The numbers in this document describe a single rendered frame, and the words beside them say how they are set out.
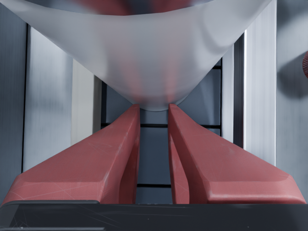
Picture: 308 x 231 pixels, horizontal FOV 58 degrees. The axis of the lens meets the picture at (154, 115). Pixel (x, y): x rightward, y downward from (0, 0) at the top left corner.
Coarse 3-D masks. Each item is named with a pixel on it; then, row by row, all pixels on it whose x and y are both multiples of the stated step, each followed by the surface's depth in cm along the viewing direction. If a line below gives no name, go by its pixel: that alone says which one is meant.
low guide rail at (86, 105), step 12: (72, 72) 15; (84, 72) 15; (72, 84) 15; (84, 84) 15; (96, 84) 15; (72, 96) 15; (84, 96) 15; (96, 96) 15; (72, 108) 15; (84, 108) 14; (96, 108) 15; (72, 120) 14; (84, 120) 14; (96, 120) 15; (72, 132) 14; (84, 132) 14; (72, 144) 14
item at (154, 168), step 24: (216, 72) 18; (120, 96) 18; (192, 96) 18; (216, 96) 18; (144, 120) 18; (216, 120) 18; (144, 144) 18; (144, 168) 18; (168, 168) 18; (144, 192) 18; (168, 192) 18
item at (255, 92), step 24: (264, 24) 10; (240, 48) 10; (264, 48) 10; (240, 72) 10; (264, 72) 10; (240, 96) 10; (264, 96) 10; (240, 120) 10; (264, 120) 10; (240, 144) 10; (264, 144) 10
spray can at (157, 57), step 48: (0, 0) 3; (48, 0) 2; (96, 0) 2; (144, 0) 2; (192, 0) 2; (240, 0) 3; (96, 48) 4; (144, 48) 3; (192, 48) 4; (144, 96) 9
